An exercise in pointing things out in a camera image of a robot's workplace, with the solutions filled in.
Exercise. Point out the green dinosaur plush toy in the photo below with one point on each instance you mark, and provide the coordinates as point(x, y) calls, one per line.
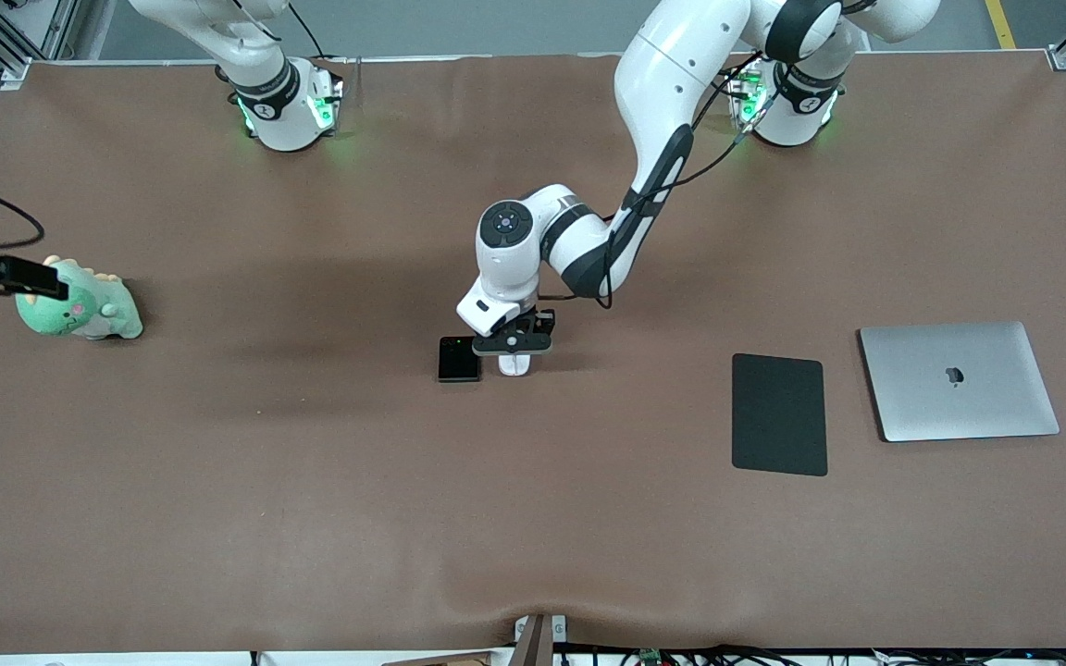
point(98, 314)

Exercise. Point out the silver laptop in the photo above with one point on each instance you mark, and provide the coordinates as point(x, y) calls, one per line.
point(959, 407)

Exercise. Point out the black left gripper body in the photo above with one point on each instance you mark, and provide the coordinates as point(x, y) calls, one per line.
point(543, 323)

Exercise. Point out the brown table cover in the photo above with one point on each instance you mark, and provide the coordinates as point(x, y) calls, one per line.
point(533, 518)

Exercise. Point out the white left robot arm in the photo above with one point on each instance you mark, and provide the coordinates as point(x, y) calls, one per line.
point(672, 83)

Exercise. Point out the black mouse pad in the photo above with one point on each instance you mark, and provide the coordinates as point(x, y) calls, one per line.
point(778, 416)

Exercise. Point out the black phone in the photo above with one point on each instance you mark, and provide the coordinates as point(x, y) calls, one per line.
point(457, 363)

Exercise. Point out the white computer mouse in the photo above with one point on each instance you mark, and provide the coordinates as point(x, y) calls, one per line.
point(514, 365)

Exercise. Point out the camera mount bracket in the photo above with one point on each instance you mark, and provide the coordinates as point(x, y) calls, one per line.
point(538, 643)

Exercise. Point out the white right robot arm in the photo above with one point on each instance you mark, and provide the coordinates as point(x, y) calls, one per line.
point(278, 111)

